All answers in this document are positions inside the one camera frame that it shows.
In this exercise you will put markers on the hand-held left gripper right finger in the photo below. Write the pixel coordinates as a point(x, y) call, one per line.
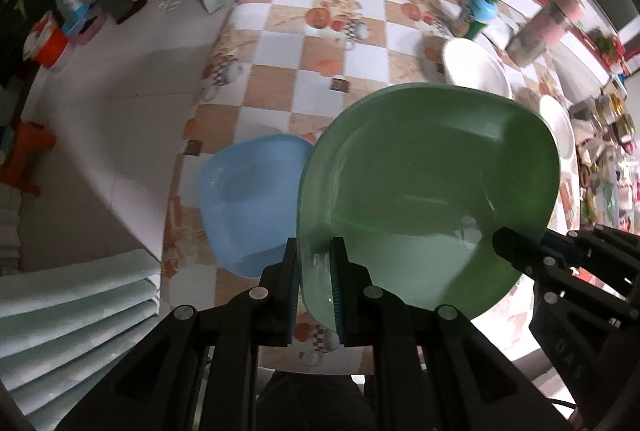
point(340, 291)

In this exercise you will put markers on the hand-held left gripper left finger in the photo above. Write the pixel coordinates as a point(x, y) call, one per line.
point(287, 291)

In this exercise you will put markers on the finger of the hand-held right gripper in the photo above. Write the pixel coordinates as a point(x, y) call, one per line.
point(520, 251)
point(600, 246)

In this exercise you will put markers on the blue bowl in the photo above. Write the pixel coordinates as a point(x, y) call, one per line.
point(245, 201)

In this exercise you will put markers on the green plate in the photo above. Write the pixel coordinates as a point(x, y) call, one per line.
point(425, 181)

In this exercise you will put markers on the white plate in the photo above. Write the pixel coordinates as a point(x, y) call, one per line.
point(557, 126)

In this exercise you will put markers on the white bowl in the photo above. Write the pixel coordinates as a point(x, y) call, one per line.
point(475, 66)

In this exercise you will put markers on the person's dark trousers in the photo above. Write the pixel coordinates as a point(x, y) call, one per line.
point(310, 406)

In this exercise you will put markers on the red green potted plant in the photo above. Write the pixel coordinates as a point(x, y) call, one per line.
point(607, 46)

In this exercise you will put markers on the pale green ribbed cover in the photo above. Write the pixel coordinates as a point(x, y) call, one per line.
point(75, 311)

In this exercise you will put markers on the white folded cloth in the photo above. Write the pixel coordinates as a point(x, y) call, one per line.
point(500, 33)

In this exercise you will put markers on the pink metal thermos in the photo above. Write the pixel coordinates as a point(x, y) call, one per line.
point(545, 28)

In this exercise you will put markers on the green bottle with blue label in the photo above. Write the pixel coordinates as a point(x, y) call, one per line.
point(482, 8)

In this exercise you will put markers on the red plastic stool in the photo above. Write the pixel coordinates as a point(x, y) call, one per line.
point(30, 146)

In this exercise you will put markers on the orange bucket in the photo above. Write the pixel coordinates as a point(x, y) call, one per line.
point(50, 48)

